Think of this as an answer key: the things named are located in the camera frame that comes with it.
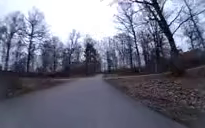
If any dark evergreen tree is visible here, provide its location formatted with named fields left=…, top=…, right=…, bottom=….
left=83, top=38, right=101, bottom=75

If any grey asphalt path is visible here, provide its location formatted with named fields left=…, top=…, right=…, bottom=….
left=0, top=73, right=188, bottom=128

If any wood of bare trees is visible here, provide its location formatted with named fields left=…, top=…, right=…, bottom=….
left=0, top=0, right=205, bottom=78

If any large bare leaning tree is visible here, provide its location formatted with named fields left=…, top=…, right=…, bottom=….
left=121, top=0, right=205, bottom=77

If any leaf-covered ground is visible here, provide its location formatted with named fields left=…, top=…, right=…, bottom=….
left=103, top=64, right=205, bottom=128

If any dark grassy verge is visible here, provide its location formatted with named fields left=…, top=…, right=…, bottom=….
left=0, top=70, right=73, bottom=103

